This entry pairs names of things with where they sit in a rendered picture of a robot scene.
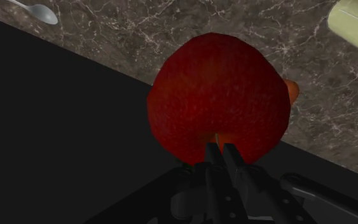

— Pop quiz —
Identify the silver spoon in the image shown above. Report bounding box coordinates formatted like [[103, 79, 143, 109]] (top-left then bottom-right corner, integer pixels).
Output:
[[7, 0, 59, 25]]

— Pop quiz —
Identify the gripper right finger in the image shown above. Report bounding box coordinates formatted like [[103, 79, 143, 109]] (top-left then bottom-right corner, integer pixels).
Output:
[[223, 143, 358, 224]]

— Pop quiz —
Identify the red apple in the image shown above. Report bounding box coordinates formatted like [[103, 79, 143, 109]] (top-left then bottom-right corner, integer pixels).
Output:
[[146, 32, 292, 167]]

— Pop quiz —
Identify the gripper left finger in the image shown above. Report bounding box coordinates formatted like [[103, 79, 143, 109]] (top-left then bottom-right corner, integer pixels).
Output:
[[170, 142, 248, 224]]

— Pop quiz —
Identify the orange carrot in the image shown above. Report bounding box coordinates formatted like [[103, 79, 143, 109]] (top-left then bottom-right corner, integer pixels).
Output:
[[283, 78, 300, 108]]

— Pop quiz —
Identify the pale green box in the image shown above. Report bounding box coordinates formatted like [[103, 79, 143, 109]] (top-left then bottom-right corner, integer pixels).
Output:
[[326, 0, 358, 57]]

